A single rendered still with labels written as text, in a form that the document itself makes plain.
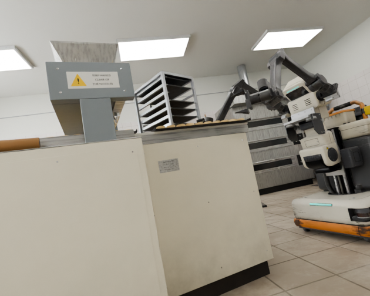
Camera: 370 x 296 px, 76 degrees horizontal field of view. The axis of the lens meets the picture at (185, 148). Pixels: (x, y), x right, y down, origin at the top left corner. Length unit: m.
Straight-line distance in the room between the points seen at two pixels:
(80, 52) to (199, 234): 1.05
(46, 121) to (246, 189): 5.11
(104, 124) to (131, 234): 0.45
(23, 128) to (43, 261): 5.22
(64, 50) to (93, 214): 0.72
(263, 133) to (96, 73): 4.41
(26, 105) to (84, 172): 5.29
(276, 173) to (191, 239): 4.07
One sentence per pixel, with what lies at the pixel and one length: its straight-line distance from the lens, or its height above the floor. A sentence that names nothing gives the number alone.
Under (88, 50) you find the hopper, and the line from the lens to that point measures 1.26.
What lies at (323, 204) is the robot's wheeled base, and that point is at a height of 0.25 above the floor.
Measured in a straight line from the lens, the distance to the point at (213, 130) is 1.40.
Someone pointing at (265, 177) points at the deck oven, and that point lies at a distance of 5.08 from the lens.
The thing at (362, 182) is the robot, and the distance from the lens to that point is 2.26.
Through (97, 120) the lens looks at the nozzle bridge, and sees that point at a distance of 1.03.
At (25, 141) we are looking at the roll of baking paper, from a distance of 1.09.
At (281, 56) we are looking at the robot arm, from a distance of 1.69.
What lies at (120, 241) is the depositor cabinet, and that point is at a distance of 1.01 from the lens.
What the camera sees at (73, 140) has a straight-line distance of 1.16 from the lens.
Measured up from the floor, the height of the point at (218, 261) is 0.18.
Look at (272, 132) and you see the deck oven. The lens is 5.30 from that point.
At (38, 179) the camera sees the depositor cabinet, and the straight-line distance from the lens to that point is 1.00.
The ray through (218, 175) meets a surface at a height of 0.61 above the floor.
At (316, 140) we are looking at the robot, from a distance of 2.08.
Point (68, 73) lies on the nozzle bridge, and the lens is 1.10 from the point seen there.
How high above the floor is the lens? 0.64
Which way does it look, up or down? 7 degrees up
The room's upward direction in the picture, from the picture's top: 11 degrees counter-clockwise
